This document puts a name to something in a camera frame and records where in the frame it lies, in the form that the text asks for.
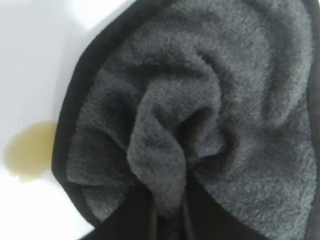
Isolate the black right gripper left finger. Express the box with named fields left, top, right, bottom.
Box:
left=84, top=192, right=158, bottom=240

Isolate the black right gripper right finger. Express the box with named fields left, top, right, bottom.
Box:
left=183, top=188, right=253, bottom=240

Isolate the dark grey microfibre cloth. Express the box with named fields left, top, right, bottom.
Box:
left=51, top=0, right=320, bottom=240

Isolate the brown liquid spill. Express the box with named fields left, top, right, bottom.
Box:
left=3, top=119, right=60, bottom=183

